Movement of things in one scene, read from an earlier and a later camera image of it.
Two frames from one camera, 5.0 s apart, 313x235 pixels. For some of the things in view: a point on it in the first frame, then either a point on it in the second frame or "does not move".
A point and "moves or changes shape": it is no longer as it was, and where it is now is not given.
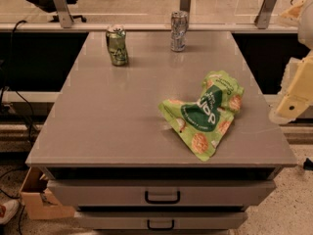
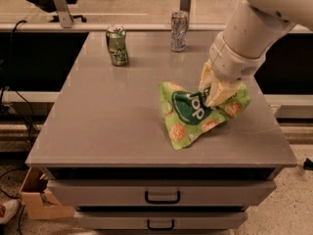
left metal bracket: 61,4 does not move
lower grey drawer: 161,220 does not move
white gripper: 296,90 → 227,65
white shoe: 8,210 does not move
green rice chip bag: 201,122 moves or changes shape
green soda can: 117,43 does not move
